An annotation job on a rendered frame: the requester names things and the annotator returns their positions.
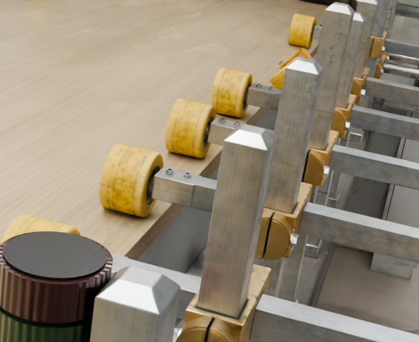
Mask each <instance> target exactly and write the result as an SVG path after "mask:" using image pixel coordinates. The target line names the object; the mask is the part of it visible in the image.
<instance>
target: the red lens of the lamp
mask: <svg viewBox="0 0 419 342"><path fill-rule="evenodd" d="M30 233H34V232H30ZM24 234H27V233H23V234H20V235H24ZM20 235H16V236H14V237H11V238H9V239H7V240H6V241H4V242H3V243H2V244H1V245H0V306H1V307H2V308H4V309H5V310H6V311H8V312H10V313H11V314H14V315H15V316H18V317H21V318H24V319H27V320H32V321H36V322H46V323H67V322H76V321H80V320H84V319H86V318H90V317H92V316H93V312H94V300H95V297H96V295H97V294H98V293H99V292H100V291H101V290H102V289H103V288H104V287H105V285H106V284H107V283H108V282H109V281H110V280H111V274H112V267H113V258H112V255H111V253H110V252H109V251H108V250H107V249H106V248H105V247H104V246H103V245H102V244H99V243H98V242H96V241H94V240H91V239H89V238H88V239H89V240H91V241H93V242H95V243H97V244H98V245H99V246H100V247H102V248H103V250H104V251H105V253H106V257H107V264H106V266H105V268H104V269H103V270H102V271H101V272H99V273H97V274H96V275H93V276H91V277H88V278H84V279H80V280H72V281H51V280H41V279H37V278H32V277H29V276H27V275H24V274H21V273H18V272H17V271H15V270H13V269H12V268H11V267H9V266H8V265H7V264H6V263H5V261H4V260H3V257H2V252H3V249H4V247H5V245H6V244H7V243H8V242H9V241H10V240H12V239H14V238H16V237H18V236H20ZM85 238H87V237H85Z"/></svg>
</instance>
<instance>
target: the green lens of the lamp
mask: <svg viewBox="0 0 419 342"><path fill-rule="evenodd" d="M91 329H92V319H90V320H87V321H85V322H82V323H78V324H73V325H68V326H42V325H37V324H31V323H28V322H24V321H22V320H19V319H17V318H14V317H12V316H11V315H9V314H8V313H6V312H5V311H4V310H3V309H2V308H1V306H0V342H90V335H91Z"/></svg>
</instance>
